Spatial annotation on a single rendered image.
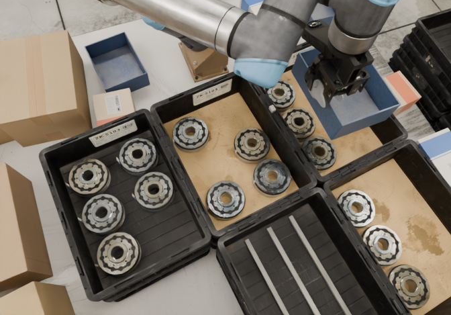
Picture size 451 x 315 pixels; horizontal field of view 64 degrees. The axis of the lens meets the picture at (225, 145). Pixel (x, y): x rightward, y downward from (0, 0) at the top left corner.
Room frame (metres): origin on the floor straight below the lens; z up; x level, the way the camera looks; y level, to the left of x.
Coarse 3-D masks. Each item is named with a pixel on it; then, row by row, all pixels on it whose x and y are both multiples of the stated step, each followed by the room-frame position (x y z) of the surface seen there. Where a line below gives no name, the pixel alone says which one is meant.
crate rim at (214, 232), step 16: (224, 80) 0.59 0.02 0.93; (176, 96) 0.52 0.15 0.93; (256, 96) 0.55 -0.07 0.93; (160, 128) 0.41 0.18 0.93; (288, 144) 0.41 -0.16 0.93; (176, 160) 0.33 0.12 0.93; (304, 160) 0.37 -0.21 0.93; (192, 192) 0.25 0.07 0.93; (304, 192) 0.28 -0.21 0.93; (272, 208) 0.23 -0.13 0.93; (208, 224) 0.18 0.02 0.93; (240, 224) 0.19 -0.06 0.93
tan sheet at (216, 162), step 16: (240, 96) 0.60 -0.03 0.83; (192, 112) 0.53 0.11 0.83; (208, 112) 0.53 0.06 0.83; (224, 112) 0.54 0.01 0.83; (240, 112) 0.55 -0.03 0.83; (208, 128) 0.48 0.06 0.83; (224, 128) 0.49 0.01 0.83; (240, 128) 0.49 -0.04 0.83; (208, 144) 0.43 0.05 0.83; (224, 144) 0.43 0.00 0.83; (192, 160) 0.37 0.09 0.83; (208, 160) 0.38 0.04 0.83; (224, 160) 0.39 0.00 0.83; (192, 176) 0.33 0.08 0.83; (208, 176) 0.33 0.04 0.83; (224, 176) 0.34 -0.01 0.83; (240, 176) 0.34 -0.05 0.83; (272, 176) 0.35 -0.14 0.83; (256, 192) 0.30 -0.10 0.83; (288, 192) 0.31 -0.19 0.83; (256, 208) 0.26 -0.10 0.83; (224, 224) 0.20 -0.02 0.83
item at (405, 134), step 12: (300, 48) 0.73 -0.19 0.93; (264, 96) 0.55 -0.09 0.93; (276, 108) 0.51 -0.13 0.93; (396, 120) 0.52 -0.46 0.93; (288, 132) 0.44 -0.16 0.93; (300, 144) 0.41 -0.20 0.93; (384, 144) 0.44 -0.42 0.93; (360, 156) 0.40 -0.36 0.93; (372, 156) 0.40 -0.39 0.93; (312, 168) 0.35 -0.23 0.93; (348, 168) 0.36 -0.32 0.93; (324, 180) 0.32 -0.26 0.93
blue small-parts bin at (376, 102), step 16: (304, 64) 0.51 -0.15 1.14; (304, 80) 0.49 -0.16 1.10; (368, 80) 0.52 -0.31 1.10; (384, 80) 0.49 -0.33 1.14; (352, 96) 0.49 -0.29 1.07; (368, 96) 0.49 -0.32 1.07; (384, 96) 0.47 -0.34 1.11; (320, 112) 0.42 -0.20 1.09; (336, 112) 0.44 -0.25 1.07; (352, 112) 0.44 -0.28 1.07; (368, 112) 0.45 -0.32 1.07; (384, 112) 0.42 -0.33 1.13; (336, 128) 0.37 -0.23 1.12; (352, 128) 0.38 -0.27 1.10
